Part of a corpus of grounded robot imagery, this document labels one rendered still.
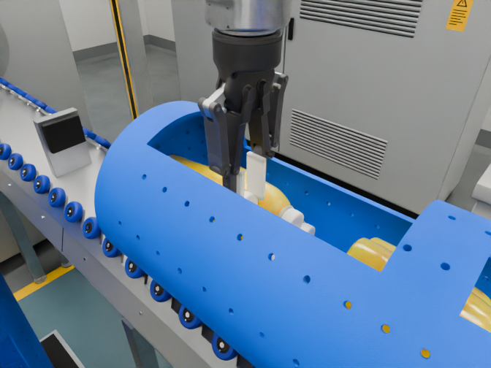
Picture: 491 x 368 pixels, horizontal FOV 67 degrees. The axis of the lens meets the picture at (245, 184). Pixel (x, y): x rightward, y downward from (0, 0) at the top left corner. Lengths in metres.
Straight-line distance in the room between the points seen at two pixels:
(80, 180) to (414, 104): 1.62
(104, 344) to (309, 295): 1.51
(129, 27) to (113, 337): 1.25
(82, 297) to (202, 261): 1.60
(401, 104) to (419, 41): 0.32
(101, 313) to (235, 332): 1.51
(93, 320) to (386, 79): 1.83
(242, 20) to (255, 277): 0.25
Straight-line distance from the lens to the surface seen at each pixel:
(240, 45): 0.39
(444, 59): 2.00
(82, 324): 1.91
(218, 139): 0.42
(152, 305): 0.70
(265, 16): 0.38
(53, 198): 0.92
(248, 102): 0.43
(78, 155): 1.07
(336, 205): 0.62
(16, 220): 1.91
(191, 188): 0.45
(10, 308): 1.25
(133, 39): 1.23
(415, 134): 2.14
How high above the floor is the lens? 1.47
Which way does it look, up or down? 35 degrees down
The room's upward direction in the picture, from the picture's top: straight up
